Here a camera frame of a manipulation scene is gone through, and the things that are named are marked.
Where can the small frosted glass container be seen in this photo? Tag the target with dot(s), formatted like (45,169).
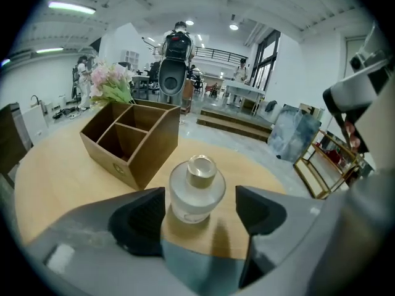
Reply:
(197,196)

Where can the long ceiling tube light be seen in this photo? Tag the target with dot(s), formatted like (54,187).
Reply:
(49,50)
(72,8)

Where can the white cabinet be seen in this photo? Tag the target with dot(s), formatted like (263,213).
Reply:
(35,123)

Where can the round ceiling light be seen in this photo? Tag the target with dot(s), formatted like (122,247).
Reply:
(233,26)
(189,22)

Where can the black chair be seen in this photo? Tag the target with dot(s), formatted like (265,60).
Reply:
(171,72)

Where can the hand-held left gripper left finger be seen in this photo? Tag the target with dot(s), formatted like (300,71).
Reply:
(92,227)

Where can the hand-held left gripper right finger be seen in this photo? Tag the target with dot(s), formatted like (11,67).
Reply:
(293,220)

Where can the blue grey painted canvas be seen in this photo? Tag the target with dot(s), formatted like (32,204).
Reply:
(293,134)

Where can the white table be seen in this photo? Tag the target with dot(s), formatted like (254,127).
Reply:
(243,88)

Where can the pink flower bouquet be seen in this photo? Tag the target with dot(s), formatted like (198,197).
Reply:
(105,79)

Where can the brown wooden organizer box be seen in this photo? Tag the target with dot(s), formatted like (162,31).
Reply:
(106,156)

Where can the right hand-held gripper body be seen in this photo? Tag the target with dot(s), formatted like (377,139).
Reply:
(355,86)

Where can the black balcony railing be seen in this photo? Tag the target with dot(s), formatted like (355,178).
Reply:
(222,53)

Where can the wooden step platform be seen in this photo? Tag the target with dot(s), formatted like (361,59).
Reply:
(231,119)

